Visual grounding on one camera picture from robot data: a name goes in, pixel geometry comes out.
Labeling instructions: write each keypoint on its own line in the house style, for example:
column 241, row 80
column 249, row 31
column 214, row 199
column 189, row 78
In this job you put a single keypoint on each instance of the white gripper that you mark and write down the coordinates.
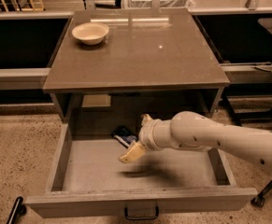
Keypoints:
column 147, row 133

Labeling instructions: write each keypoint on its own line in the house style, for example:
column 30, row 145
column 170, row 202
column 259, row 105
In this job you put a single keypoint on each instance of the blue rxbar blueberry wrapper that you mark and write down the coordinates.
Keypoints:
column 124, row 136

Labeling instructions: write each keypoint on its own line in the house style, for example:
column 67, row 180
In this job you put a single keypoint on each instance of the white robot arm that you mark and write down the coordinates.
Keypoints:
column 191, row 131

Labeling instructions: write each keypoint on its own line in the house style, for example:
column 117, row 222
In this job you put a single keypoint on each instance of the open grey top drawer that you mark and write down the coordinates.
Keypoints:
column 86, row 180

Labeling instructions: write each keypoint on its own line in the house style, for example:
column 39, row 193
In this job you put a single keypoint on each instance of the white paper bowl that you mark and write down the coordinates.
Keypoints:
column 90, row 33

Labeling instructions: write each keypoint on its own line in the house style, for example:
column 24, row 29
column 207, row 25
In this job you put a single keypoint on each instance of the black wheeled stand base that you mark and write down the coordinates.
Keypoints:
column 259, row 199

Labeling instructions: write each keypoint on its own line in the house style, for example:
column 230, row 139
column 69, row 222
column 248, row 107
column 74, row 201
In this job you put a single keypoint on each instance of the black stand leg left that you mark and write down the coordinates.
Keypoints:
column 18, row 210

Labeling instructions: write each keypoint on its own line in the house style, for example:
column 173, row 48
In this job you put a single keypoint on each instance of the black drawer handle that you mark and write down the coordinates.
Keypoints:
column 141, row 214

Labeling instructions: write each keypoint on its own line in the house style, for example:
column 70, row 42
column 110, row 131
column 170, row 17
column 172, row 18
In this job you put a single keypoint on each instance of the white wire basket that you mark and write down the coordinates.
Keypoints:
column 130, row 4

